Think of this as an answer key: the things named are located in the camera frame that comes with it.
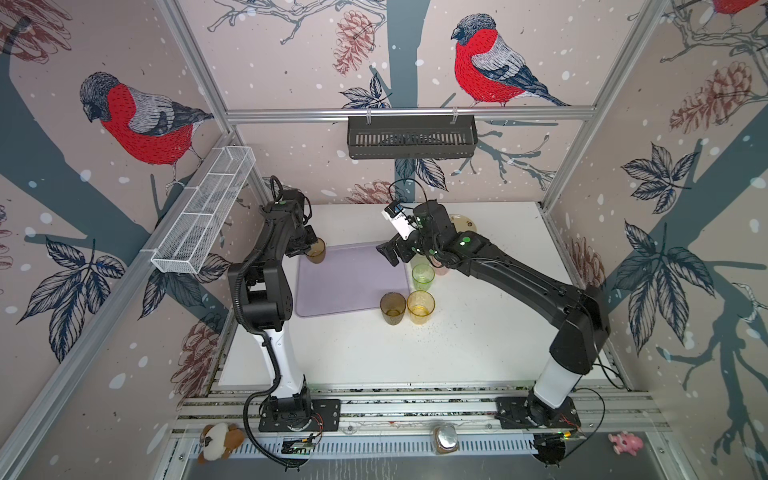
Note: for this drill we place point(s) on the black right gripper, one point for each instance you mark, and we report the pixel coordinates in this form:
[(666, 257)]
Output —
[(391, 252)]

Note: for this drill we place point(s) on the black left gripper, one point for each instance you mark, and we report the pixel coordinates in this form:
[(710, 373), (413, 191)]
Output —
[(291, 251)]

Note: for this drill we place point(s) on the brown textured glass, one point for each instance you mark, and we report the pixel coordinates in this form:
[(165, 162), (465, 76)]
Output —
[(393, 307), (317, 252)]

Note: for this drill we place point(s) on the amber yellow glass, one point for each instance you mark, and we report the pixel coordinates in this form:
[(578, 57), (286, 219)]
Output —
[(420, 306)]

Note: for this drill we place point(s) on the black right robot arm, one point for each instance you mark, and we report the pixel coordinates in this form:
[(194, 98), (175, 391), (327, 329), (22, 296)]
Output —
[(579, 315)]

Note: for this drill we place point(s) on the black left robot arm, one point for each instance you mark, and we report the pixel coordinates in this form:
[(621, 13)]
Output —
[(263, 300)]

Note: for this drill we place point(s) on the lilac plastic tray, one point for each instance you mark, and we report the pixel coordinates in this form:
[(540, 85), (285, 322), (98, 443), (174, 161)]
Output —
[(351, 278)]

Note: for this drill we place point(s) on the cream small plate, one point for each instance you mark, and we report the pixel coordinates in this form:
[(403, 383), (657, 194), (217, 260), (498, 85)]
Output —
[(462, 223)]

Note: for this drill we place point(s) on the bright green glass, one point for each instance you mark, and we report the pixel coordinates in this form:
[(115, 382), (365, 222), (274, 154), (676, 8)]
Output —
[(423, 276)]

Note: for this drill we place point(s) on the horizontal aluminium bar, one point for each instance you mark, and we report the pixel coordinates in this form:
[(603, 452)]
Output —
[(269, 116)]

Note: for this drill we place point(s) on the silver round object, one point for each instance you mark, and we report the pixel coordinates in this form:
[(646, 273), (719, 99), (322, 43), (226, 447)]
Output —
[(446, 439)]

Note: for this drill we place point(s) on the plush guinea pig toy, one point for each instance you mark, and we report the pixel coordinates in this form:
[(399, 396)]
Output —
[(219, 441)]

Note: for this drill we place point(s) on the pink plush toy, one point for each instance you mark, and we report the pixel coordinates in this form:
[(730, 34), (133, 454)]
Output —
[(626, 443)]

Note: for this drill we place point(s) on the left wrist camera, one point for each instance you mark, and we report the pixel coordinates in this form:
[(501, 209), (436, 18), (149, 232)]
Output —
[(296, 202)]

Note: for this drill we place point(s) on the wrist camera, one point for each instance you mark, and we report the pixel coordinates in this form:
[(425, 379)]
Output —
[(296, 202), (395, 213)]

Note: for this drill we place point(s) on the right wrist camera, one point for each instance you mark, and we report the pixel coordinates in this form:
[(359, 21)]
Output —
[(395, 213)]

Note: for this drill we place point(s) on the black hanging wire basket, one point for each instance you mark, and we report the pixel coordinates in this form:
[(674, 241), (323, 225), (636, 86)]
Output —
[(411, 137)]

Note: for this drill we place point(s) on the white wire mesh shelf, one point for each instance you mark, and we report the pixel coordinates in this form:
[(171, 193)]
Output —
[(192, 235)]

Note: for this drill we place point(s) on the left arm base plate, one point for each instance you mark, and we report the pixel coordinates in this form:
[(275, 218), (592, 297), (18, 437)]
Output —
[(299, 415)]

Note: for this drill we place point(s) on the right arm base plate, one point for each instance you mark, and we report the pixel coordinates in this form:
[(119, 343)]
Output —
[(519, 413)]

